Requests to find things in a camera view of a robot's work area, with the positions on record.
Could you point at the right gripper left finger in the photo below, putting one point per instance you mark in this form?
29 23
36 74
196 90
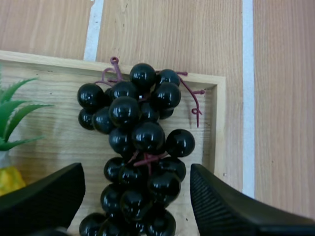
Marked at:
37 209

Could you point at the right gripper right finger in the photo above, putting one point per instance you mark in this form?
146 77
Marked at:
233 214

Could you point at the bunch of dark toy grapes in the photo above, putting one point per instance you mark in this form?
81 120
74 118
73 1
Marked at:
147 136

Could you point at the shallow wooden tray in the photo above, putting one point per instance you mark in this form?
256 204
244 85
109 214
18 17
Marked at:
49 118

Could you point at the yellow toy pineapple green crown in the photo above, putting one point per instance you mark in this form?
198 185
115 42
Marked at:
12 115

